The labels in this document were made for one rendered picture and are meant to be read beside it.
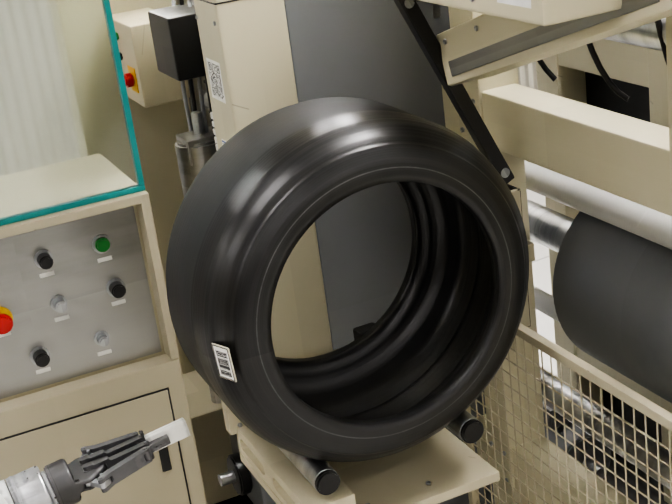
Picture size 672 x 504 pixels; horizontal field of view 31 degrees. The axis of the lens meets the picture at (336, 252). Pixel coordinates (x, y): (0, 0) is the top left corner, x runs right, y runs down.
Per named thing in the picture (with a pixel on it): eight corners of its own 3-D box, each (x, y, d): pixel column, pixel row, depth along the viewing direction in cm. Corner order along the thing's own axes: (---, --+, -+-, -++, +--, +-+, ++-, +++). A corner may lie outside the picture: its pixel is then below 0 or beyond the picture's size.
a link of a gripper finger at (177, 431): (144, 436, 199) (146, 438, 199) (184, 418, 202) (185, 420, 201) (150, 451, 201) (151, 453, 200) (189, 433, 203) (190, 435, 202)
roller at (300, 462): (246, 418, 235) (241, 397, 233) (267, 409, 236) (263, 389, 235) (319, 500, 204) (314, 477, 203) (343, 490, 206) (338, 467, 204)
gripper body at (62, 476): (47, 482, 190) (103, 456, 193) (36, 458, 197) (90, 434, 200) (64, 520, 193) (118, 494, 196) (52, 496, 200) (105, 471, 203)
